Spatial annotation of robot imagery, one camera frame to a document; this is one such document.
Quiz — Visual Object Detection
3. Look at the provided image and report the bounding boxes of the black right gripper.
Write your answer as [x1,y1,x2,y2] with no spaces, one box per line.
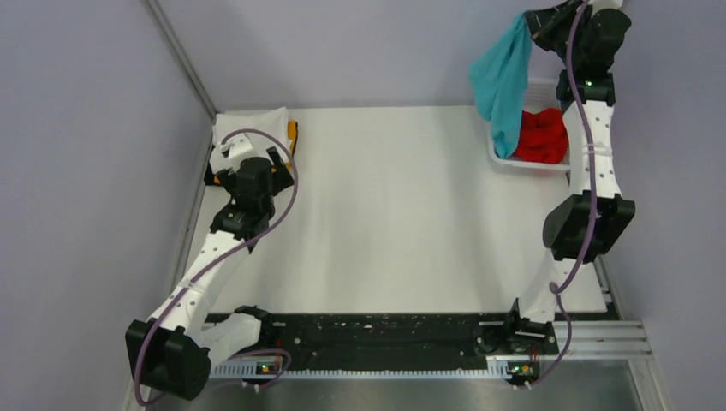
[519,0,590,69]

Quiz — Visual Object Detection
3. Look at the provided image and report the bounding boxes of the white plastic laundry basket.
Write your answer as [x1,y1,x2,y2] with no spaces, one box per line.
[487,78,570,173]

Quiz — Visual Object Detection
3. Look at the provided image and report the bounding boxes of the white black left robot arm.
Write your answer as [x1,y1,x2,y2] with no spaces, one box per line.
[125,146,299,407]

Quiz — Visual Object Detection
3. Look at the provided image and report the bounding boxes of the white folded t-shirt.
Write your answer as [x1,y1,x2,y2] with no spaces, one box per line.
[209,107,293,171]

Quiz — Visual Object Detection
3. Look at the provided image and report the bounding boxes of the white cable duct strip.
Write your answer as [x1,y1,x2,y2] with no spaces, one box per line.
[209,357,513,380]

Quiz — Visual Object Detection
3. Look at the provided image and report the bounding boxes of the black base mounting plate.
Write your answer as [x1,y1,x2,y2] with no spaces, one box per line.
[205,312,559,373]

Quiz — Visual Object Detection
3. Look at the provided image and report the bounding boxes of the red t-shirt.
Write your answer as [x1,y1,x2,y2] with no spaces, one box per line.
[514,108,569,164]

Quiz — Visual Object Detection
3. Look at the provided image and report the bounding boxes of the turquoise t-shirt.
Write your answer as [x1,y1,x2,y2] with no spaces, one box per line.
[468,13,533,159]

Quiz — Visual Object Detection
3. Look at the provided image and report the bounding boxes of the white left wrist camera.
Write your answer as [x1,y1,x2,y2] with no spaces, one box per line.
[220,135,255,164]

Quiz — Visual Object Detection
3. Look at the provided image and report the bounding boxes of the yellow folded t-shirt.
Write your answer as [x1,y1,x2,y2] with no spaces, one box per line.
[212,120,300,186]

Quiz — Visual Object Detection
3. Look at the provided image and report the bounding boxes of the aluminium frame post left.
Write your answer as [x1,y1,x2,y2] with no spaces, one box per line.
[142,0,217,120]

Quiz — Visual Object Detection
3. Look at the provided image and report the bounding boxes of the black folded t-shirt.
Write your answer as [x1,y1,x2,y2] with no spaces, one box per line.
[204,164,228,187]

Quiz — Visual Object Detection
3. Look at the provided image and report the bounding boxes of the aluminium rail right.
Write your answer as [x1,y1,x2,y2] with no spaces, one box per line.
[487,320,653,360]

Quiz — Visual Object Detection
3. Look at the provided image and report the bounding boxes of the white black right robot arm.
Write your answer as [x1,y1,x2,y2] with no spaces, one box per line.
[502,1,636,353]

